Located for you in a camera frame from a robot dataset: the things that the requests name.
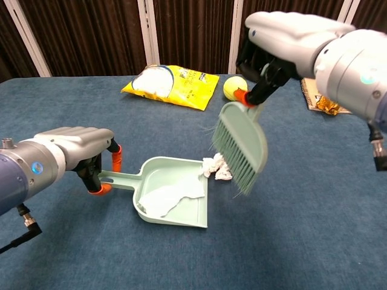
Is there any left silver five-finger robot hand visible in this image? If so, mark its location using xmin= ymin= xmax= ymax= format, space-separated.
xmin=33 ymin=126 xmax=123 ymax=196

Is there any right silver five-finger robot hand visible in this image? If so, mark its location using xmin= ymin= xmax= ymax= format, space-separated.
xmin=235 ymin=11 xmax=356 ymax=109

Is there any white paper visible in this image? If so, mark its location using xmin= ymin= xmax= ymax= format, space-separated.
xmin=138 ymin=173 xmax=206 ymax=218

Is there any mint green hand broom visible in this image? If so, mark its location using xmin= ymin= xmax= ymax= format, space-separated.
xmin=210 ymin=101 xmax=269 ymax=199

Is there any mint green plastic dustpan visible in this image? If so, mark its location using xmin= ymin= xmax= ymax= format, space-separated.
xmin=98 ymin=156 xmax=209 ymax=230

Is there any white paper tissue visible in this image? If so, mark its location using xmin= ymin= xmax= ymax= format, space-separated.
xmin=201 ymin=152 xmax=233 ymax=181

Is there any yellow tennis ball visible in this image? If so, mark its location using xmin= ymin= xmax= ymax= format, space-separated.
xmin=223 ymin=76 xmax=249 ymax=101

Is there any tan spiral notebook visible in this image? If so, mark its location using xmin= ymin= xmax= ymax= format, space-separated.
xmin=299 ymin=77 xmax=353 ymax=115

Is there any gold foil snack pack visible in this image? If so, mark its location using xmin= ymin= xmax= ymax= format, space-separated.
xmin=316 ymin=95 xmax=341 ymax=117

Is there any yellow snack bag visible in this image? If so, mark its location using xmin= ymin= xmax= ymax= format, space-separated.
xmin=120 ymin=63 xmax=220 ymax=112

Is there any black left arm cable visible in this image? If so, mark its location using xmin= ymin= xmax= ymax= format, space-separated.
xmin=0 ymin=204 xmax=43 ymax=254

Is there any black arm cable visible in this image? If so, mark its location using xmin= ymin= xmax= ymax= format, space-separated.
xmin=367 ymin=119 xmax=387 ymax=172
xmin=0 ymin=204 xmax=43 ymax=254

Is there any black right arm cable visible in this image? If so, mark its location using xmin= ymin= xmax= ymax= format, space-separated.
xmin=367 ymin=119 xmax=387 ymax=172

